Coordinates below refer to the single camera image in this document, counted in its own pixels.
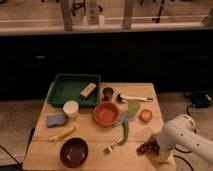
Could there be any white cup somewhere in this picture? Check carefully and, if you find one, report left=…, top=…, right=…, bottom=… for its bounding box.
left=63, top=101, right=79, bottom=118

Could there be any black cable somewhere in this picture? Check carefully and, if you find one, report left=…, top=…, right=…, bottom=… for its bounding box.
left=173, top=103, right=201, bottom=171

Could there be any wooden post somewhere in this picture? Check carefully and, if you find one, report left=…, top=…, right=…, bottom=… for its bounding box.
left=122, top=0, right=133, bottom=29
left=59, top=0, right=73, bottom=31

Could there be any wooden post right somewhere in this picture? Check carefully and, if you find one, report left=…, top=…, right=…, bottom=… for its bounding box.
left=122, top=0, right=133, bottom=29

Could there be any red orange bowl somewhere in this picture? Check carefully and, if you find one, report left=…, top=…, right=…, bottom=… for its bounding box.
left=92, top=102, right=119, bottom=127

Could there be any dark purple bowl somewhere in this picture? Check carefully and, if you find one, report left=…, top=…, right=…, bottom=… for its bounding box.
left=60, top=137, right=88, bottom=168

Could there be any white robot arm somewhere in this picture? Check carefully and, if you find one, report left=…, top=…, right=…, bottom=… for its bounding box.
left=156, top=114, right=213, bottom=164

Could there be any green round lid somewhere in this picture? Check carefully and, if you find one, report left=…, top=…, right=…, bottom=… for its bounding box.
left=128, top=100, right=141, bottom=115

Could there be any dark metal cup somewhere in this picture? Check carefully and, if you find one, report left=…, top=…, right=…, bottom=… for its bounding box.
left=103, top=87, right=114, bottom=101

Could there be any blue sponge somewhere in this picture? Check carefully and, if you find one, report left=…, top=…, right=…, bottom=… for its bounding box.
left=46, top=114, right=66, bottom=128

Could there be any wooden block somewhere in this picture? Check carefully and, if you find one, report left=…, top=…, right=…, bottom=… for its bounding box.
left=80, top=83, right=96, bottom=98

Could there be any white handled brush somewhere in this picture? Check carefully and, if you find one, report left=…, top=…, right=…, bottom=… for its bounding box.
left=117, top=94, right=153, bottom=103

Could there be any yellow banana toy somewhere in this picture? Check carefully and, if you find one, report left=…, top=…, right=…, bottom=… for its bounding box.
left=49, top=127, right=76, bottom=142

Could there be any grey cloth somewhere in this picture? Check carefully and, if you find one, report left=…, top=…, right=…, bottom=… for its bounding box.
left=113, top=111, right=134, bottom=127

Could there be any dark grape bunch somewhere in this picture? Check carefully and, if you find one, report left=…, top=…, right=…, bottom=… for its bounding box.
left=136, top=134, right=160, bottom=155

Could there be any green plastic tray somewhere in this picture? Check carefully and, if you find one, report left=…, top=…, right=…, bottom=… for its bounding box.
left=46, top=74, right=101, bottom=108

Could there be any wooden post left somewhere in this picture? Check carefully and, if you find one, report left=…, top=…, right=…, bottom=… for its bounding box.
left=59, top=0, right=73, bottom=31

